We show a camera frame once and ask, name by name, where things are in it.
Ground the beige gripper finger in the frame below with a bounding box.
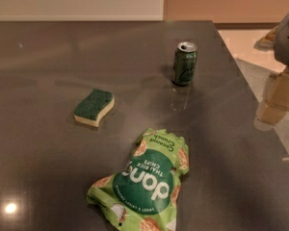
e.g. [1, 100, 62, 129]
[256, 66, 289, 125]

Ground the green rice chip bag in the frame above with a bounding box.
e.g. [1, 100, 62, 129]
[87, 129, 190, 231]

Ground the green soda can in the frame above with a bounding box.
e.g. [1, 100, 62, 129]
[172, 41, 197, 86]

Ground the green yellow sponge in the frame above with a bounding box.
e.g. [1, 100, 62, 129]
[73, 89, 115, 127]

